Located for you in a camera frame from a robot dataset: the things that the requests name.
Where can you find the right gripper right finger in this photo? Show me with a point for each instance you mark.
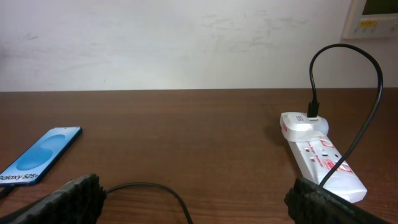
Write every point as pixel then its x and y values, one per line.
pixel 309 203

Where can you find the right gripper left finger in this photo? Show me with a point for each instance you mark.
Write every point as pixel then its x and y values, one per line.
pixel 79 201

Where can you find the blue Galaxy smartphone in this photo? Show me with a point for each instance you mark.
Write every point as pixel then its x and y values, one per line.
pixel 34 163

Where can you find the white USB charger plug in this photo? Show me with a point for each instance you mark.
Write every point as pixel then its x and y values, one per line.
pixel 297 127

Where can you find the white power strip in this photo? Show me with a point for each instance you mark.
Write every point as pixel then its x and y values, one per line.
pixel 316 158

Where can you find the wall control panel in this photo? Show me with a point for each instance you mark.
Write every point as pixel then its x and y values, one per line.
pixel 371 19

